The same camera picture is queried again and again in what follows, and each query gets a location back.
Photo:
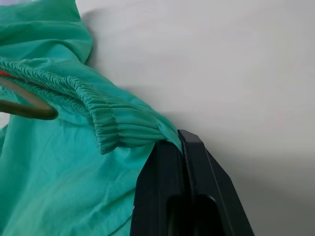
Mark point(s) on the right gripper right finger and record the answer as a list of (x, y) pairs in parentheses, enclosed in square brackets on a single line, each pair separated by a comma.
[(221, 196)]

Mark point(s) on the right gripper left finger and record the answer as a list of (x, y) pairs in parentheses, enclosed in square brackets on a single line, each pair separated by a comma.
[(157, 186)]

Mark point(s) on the green shorts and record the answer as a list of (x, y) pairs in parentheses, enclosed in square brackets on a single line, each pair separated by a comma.
[(61, 172)]

